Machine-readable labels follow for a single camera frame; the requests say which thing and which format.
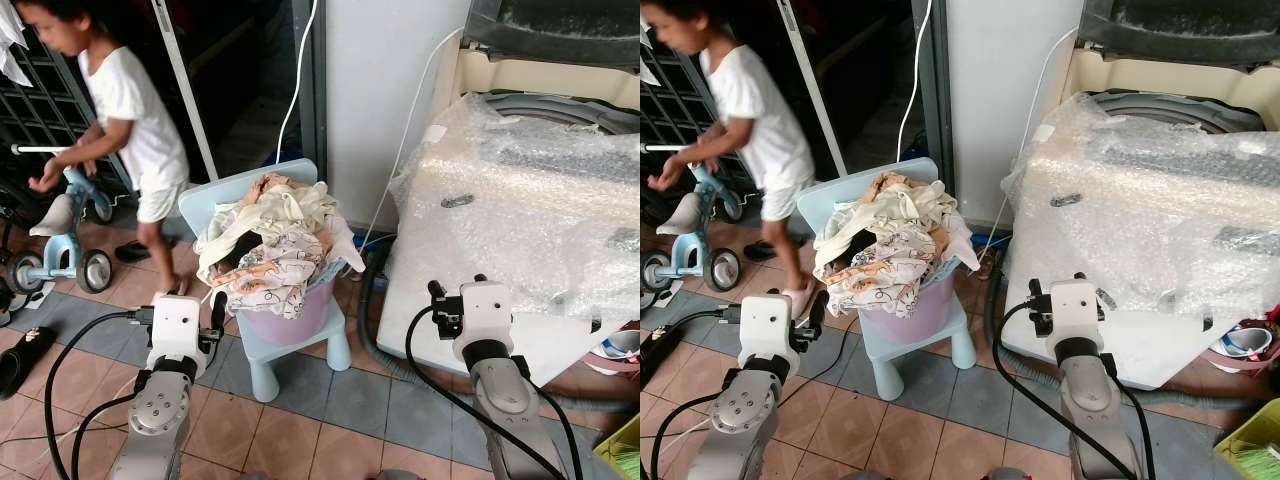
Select cream top-load washing machine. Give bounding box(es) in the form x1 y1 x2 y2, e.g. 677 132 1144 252
1000 0 1280 391
378 0 641 391

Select child in white clothes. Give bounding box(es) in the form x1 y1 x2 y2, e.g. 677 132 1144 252
10 0 196 301
640 0 827 321

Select pink plastic laundry basin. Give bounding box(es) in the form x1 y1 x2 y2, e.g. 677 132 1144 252
235 275 337 348
855 270 957 346

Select white printed cloth garment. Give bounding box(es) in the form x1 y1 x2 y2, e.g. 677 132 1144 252
205 225 327 319
825 225 947 319

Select light blue plastic chair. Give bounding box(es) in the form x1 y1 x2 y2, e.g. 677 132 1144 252
795 157 978 401
178 158 353 403

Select clear bubble wrap sheet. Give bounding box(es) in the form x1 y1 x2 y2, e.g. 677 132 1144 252
1003 92 1280 323
388 92 641 323

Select cream cloth garment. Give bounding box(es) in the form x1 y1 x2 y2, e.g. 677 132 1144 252
812 170 983 283
195 172 367 286

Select light blue tricycle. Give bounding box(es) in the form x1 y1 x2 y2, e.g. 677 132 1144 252
5 145 116 296
642 143 744 294

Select stacked plastic bowls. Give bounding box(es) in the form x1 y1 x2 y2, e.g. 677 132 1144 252
590 325 641 377
1205 318 1280 377

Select yellow-green plastic basket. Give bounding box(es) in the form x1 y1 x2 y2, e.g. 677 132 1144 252
593 413 641 480
1213 398 1280 480

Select white slanted pole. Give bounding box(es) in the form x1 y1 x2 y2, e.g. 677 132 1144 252
150 0 220 183
775 0 849 179

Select black lattice crate stack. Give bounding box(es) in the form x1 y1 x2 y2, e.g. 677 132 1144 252
0 25 136 196
640 40 727 183

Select white hanging cloth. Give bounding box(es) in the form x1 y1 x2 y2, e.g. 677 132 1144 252
640 15 662 87
0 0 33 88

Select dark grey washer lid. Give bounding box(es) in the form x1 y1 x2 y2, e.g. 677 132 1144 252
1077 0 1280 67
462 0 641 69

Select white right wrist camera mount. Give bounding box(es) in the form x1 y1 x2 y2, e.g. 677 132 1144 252
1045 278 1106 346
453 282 516 363

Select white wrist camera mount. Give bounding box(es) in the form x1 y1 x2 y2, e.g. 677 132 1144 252
738 293 801 361
150 295 214 366
453 282 516 363
1045 278 1106 346

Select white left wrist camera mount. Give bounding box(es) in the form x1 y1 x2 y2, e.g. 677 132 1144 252
738 293 801 361
150 295 214 366

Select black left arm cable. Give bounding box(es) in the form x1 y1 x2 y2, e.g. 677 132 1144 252
650 307 743 480
44 310 156 480

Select thin white washer cable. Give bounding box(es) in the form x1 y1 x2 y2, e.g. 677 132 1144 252
975 25 1083 253
355 25 466 263

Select dark grey door frame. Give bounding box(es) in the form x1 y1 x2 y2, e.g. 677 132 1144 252
912 0 954 191
293 0 328 181

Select thick white wall cable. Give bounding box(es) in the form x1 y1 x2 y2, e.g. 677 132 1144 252
897 0 934 161
275 0 319 166

